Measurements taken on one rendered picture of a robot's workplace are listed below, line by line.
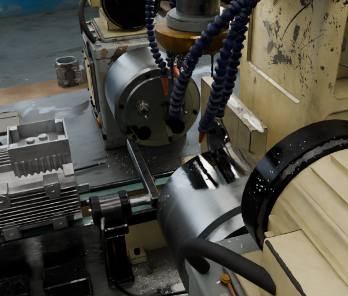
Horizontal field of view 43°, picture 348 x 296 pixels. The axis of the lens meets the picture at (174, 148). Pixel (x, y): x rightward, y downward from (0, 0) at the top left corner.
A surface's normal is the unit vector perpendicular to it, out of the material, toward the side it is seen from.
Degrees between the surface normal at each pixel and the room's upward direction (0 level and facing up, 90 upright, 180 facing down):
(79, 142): 0
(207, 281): 0
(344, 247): 49
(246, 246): 0
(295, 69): 90
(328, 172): 23
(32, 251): 90
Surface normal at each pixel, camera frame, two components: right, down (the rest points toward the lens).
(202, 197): -0.53, -0.62
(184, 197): -0.72, -0.44
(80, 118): -0.04, -0.84
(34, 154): 0.30, 0.50
